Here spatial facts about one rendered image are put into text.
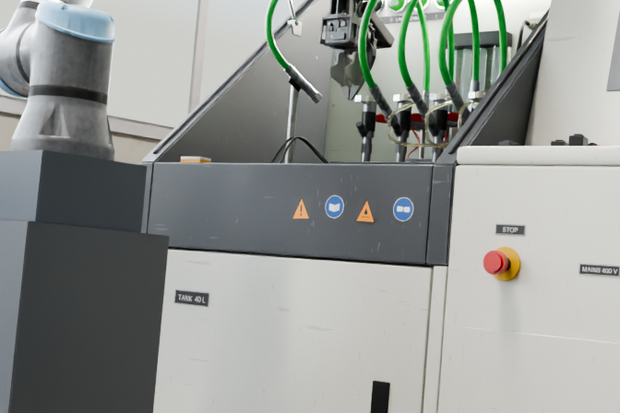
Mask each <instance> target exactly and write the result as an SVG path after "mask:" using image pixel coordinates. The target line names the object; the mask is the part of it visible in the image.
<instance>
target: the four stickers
mask: <svg viewBox="0 0 620 413"><path fill-rule="evenodd" d="M344 199H345V195H326V201H325V214H324V218H343V213H344ZM414 202H415V197H404V196H394V203H393V211H392V220H394V221H404V222H412V219H413V210H414ZM376 204H377V199H364V198H357V206H356V216H355V222H360V223H375V224H376ZM310 209H311V196H302V197H293V198H292V220H310Z"/></svg>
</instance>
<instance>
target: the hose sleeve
mask: <svg viewBox="0 0 620 413"><path fill-rule="evenodd" d="M284 71H285V72H286V73H287V75H289V76H290V77H291V78H292V79H293V80H294V81H295V82H296V83H297V84H298V85H299V86H300V87H301V88H302V90H303V91H304V92H305V93H306V94H307V95H308V96H309V97H310V98H313V97H314V96H315V95H316V90H315V89H314V87H313V86H311V84H310V83H308V81H307V80H306V79H305V78H304V77H303V76H302V75H301V74H300V73H299V72H298V71H297V70H296V69H295V68H294V67H293V66H292V65H291V64H289V66H288V67H287V68H285V69H284Z"/></svg>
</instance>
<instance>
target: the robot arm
mask: <svg viewBox="0 0 620 413"><path fill-rule="evenodd" d="M92 1H93V0H21V1H20V3H19V5H18V8H17V10H16V12H15V14H14V16H13V17H12V19H11V21H10V23H9V25H8V27H7V28H4V29H1V30H0V89H2V90H3V91H4V92H6V93H8V94H10V95H12V96H15V97H19V98H27V99H28V103H27V106H26V109H25V111H24V112H23V114H22V116H21V119H20V121H19V123H18V127H17V129H16V131H15V133H14V135H13V137H12V140H11V146H10V151H19V150H49V151H54V152H61V153H66V154H73V155H79V156H84V157H91V158H96V159H107V160H113V161H114V153H115V150H114V146H113V138H112V133H111V128H110V125H109V120H108V115H107V106H108V97H109V87H110V78H111V68H112V59H113V43H114V42H115V36H114V19H113V17H112V16H111V15H109V14H107V13H105V12H102V11H100V10H96V9H92V8H89V7H90V5H91V3H92ZM364 1H369V0H330V6H329V16H328V17H323V18H322V20H321V31H320V44H323V45H325V46H329V47H330V48H333V49H335V50H334V59H335V62H336V64H335V65H333V66H332V67H331V68H330V69H329V74H330V76H331V77H332V78H333V79H334V80H335V81H337V82H338V83H339V84H340V87H341V90H342V93H343V95H344V96H345V98H346V100H353V99H354V98H355V96H356V95H357V94H358V92H359V91H360V89H361V88H362V86H363V84H364V82H365V79H364V75H363V72H362V68H361V65H360V60H359V51H358V42H359V32H360V27H361V23H362V19H363V15H364V11H365V9H366V7H367V4H368V2H364ZM324 26H326V38H325V39H322V38H323V27H324ZM394 40H395V39H394V37H393V36H392V34H391V33H390V32H389V30H388V28H387V27H386V26H385V24H384V23H383V22H382V20H381V19H380V17H379V16H378V15H377V13H376V12H375V10H373V13H372V16H371V18H370V22H369V26H368V30H367V36H366V56H367V62H368V66H369V69H370V71H371V69H372V67H373V64H374V62H375V59H376V49H384V48H391V47H392V45H393V42H394ZM353 52H355V53H354V55H353V59H352V58H351V57H350V56H349V55H352V53H353Z"/></svg>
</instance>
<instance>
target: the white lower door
mask: <svg viewBox="0 0 620 413"><path fill-rule="evenodd" d="M433 276H434V269H433V268H428V267H415V266H402V265H377V264H364V263H351V262H338V261H325V260H312V259H299V258H286V257H273V256H260V255H247V254H222V253H209V252H196V251H183V250H170V249H168V257H167V267H166V278H165V288H164V298H163V307H162V318H161V337H160V347H159V357H158V367H157V377H156V387H155V397H154V408H153V413H423V402H424V390H425V377H426V364H427V352H428V339H429V326H430V314H431V301H432V288H433Z"/></svg>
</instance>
